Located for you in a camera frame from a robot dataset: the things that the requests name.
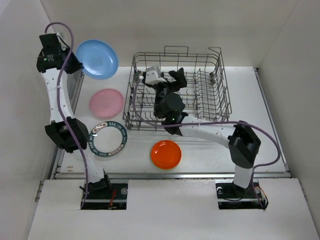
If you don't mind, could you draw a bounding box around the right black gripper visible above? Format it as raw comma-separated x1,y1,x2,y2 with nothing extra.
152,67,188,117

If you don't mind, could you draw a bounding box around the blue plate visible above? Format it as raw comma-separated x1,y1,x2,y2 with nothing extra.
75,39,119,80

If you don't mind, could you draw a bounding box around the pink plate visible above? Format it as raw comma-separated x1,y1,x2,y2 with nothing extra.
89,88,124,118

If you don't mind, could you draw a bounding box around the small orange plate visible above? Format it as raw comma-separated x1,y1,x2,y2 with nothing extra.
150,140,182,170

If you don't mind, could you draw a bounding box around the white plate teal lettered rim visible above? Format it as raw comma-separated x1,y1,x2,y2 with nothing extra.
89,120,128,158

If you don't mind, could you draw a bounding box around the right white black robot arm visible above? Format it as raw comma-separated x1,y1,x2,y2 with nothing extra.
142,66,261,197

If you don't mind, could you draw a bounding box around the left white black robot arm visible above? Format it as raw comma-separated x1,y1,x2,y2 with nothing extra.
36,33,112,199

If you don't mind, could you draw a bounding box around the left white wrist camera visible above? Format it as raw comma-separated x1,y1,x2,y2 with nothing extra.
55,32,68,46

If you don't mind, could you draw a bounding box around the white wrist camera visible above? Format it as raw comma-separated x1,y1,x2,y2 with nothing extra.
55,32,68,46
142,66,166,85

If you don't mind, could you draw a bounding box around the grey wire dish rack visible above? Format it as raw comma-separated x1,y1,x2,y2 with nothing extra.
122,46,232,131

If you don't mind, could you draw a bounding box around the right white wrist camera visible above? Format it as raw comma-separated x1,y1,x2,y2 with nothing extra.
142,66,166,85

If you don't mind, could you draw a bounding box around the right aluminium rail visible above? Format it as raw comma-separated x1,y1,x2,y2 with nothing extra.
253,67,291,177

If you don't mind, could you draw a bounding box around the front aluminium rail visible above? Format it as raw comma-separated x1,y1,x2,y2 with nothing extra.
50,171,292,180

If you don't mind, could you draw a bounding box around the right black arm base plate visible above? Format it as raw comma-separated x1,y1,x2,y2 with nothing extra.
215,182,269,210

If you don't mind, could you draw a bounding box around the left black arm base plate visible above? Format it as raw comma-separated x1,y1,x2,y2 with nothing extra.
80,183,128,210

